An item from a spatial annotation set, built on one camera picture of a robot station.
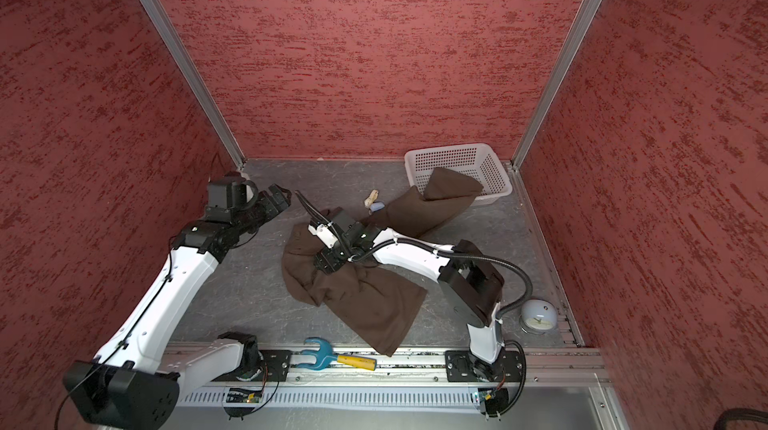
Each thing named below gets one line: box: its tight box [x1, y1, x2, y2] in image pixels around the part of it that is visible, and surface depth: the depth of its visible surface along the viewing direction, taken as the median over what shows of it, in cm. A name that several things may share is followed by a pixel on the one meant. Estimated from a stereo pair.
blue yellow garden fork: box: [297, 338, 377, 371], surface depth 76 cm
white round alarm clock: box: [519, 299, 558, 335], surface depth 78 cm
